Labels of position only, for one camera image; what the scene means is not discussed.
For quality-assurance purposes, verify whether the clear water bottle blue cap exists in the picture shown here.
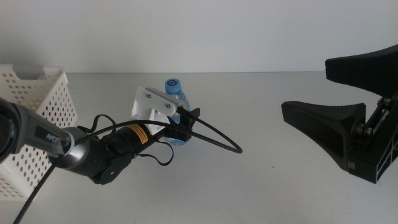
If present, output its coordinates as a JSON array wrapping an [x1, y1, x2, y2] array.
[[164, 78, 191, 146]]

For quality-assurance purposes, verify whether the white perforated plastic basket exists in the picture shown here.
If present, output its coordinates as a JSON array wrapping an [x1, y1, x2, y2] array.
[[0, 64, 78, 202]]

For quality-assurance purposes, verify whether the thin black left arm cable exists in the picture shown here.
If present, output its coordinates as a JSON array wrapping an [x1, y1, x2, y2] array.
[[77, 114, 175, 167]]

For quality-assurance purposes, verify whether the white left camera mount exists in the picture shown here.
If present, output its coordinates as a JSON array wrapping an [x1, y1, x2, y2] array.
[[130, 86, 183, 134]]

